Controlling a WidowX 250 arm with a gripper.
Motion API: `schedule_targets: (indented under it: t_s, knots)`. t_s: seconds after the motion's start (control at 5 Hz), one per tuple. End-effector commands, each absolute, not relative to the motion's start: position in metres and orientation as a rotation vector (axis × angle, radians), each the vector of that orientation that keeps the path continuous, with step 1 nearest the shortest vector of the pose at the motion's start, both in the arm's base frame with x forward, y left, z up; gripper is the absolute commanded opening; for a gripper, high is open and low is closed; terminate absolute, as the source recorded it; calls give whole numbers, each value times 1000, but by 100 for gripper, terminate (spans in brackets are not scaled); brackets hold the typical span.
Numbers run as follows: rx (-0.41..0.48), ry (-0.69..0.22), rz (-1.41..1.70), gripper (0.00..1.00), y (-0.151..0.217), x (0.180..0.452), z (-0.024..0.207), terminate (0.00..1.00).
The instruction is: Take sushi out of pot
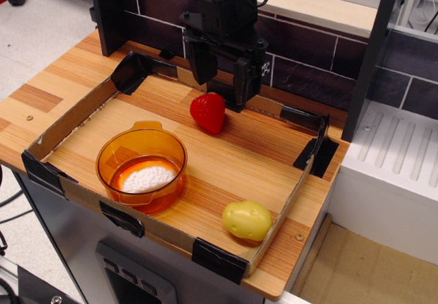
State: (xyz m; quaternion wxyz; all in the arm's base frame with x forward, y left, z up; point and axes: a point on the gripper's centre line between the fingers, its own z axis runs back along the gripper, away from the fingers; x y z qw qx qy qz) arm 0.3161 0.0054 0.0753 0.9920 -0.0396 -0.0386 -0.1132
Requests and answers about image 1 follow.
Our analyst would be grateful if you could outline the cardboard fence with black tape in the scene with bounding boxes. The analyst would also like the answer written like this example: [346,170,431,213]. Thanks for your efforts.
[22,52,347,283]

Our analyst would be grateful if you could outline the red toy strawberry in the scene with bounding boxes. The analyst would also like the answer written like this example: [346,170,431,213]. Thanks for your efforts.
[190,92,226,134]

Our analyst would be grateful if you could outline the yellow toy potato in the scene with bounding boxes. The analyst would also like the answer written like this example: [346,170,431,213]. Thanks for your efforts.
[222,201,273,242]

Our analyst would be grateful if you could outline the grey oven control panel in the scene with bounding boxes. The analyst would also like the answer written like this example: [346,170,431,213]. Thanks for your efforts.
[95,242,178,303]

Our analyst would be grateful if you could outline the dark grey upright post right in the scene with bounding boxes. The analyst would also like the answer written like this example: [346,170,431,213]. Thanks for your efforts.
[342,0,396,142]

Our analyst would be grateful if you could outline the white and orange toy sushi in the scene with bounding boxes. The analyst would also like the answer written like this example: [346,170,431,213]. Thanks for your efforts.
[112,160,179,194]

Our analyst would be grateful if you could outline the orange transparent plastic pot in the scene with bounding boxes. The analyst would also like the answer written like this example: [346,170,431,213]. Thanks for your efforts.
[96,121,188,214]

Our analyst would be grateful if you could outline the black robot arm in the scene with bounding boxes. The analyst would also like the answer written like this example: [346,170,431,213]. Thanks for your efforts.
[180,0,268,106]

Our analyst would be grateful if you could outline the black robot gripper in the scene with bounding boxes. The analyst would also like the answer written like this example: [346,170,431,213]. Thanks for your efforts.
[180,0,268,105]

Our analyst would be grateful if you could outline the black upright post left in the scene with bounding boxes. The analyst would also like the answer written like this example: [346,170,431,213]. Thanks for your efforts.
[93,0,128,57]

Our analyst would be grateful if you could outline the white toy sink drainboard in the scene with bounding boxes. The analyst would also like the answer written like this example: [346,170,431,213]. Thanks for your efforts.
[328,101,437,264]

